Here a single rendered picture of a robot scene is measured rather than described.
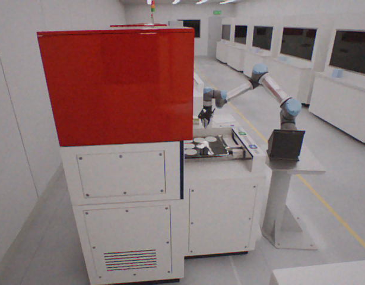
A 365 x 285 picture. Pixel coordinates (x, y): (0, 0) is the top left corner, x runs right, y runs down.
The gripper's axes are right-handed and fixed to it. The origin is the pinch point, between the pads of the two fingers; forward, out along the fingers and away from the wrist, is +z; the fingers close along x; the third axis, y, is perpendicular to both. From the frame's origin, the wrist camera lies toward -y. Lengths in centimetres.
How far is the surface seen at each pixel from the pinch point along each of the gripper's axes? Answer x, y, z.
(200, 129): 6.1, 2.7, 4.1
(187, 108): -35, -71, -42
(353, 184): -114, 167, 99
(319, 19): 31, 469, -89
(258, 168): -57, -13, 14
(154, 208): -20, -86, 23
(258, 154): -55, -11, 3
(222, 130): -8.4, 16.8, 5.5
